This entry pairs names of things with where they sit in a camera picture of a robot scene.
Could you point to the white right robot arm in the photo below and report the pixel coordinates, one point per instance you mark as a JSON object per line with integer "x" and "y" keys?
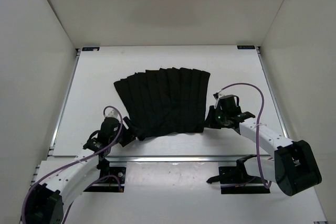
{"x": 291, "y": 164}

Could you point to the left corner marker sticker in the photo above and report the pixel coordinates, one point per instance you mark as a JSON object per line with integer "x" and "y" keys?
{"x": 90, "y": 49}

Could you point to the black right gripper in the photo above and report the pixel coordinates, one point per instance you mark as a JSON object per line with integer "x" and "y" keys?
{"x": 210, "y": 122}

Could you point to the aluminium table edge rail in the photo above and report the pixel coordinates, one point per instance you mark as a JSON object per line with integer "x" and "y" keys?
{"x": 173, "y": 159}

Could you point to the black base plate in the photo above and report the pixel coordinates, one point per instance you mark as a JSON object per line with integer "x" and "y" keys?
{"x": 233, "y": 183}
{"x": 111, "y": 180}

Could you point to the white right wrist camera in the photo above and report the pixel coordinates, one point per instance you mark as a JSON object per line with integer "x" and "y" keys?
{"x": 218, "y": 95}

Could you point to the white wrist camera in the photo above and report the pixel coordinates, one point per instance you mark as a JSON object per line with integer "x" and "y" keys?
{"x": 218, "y": 95}
{"x": 112, "y": 114}

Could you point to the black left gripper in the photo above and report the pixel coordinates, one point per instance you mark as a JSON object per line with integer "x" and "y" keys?
{"x": 130, "y": 134}

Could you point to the black pleated skirt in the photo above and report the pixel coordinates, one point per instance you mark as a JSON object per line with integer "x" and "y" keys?
{"x": 165, "y": 101}

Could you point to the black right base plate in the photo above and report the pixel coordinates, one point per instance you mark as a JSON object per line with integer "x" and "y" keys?
{"x": 233, "y": 183}

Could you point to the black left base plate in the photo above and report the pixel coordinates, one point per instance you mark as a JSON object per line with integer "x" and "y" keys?
{"x": 111, "y": 180}

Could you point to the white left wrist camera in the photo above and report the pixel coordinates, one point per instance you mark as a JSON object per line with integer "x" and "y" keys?
{"x": 112, "y": 114}

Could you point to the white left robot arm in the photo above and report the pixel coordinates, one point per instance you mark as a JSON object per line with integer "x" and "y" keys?
{"x": 50, "y": 198}

